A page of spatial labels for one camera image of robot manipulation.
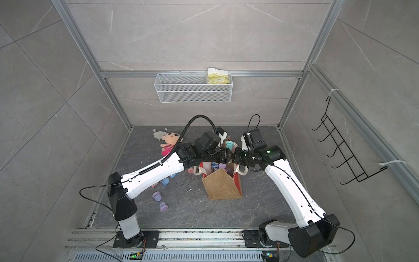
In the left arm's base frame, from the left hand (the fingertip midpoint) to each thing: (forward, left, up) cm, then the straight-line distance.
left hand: (234, 153), depth 72 cm
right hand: (0, -1, -4) cm, 4 cm away
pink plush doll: (+26, +36, -20) cm, 49 cm away
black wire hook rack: (-8, -46, +4) cm, 47 cm away
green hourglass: (+4, +1, +1) cm, 4 cm away
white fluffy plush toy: (+33, +47, -24) cm, 62 cm away
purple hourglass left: (-9, +39, -24) cm, 47 cm away
